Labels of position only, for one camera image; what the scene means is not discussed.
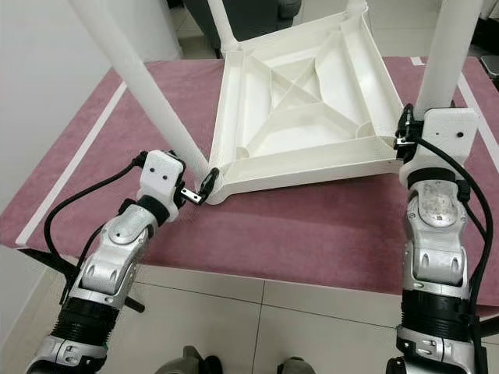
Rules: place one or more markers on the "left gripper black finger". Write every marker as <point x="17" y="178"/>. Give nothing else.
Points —
<point x="209" y="183"/>

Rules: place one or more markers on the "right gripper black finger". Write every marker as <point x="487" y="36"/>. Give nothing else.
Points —
<point x="406" y="121"/>

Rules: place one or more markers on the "white plastic children table top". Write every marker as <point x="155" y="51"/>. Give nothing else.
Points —
<point x="312" y="97"/>

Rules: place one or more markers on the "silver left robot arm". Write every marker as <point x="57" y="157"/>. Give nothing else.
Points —
<point x="109" y="261"/>

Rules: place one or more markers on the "short white tape piece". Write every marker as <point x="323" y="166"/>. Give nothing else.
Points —
<point x="416" y="60"/>

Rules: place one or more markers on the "silver black trash bin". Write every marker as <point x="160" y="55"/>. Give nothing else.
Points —
<point x="491" y="70"/>

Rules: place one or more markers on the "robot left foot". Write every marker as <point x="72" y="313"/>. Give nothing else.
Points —
<point x="187" y="362"/>

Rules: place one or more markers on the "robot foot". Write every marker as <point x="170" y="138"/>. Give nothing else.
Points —
<point x="187" y="362"/>
<point x="296" y="366"/>

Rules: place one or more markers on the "dark grey armchair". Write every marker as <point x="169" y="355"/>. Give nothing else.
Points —
<point x="249" y="19"/>

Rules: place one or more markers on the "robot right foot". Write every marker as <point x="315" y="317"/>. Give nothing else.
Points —
<point x="296" y="366"/>

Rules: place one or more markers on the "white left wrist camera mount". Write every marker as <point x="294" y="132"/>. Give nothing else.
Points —
<point x="162" y="175"/>

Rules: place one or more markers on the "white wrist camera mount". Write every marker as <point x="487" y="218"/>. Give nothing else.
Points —
<point x="448" y="132"/>
<point x="162" y="175"/>

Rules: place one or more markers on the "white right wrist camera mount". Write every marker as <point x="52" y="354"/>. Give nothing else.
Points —
<point x="448" y="132"/>

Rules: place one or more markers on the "black metal table frame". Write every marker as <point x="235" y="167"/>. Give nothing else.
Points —
<point x="47" y="261"/>

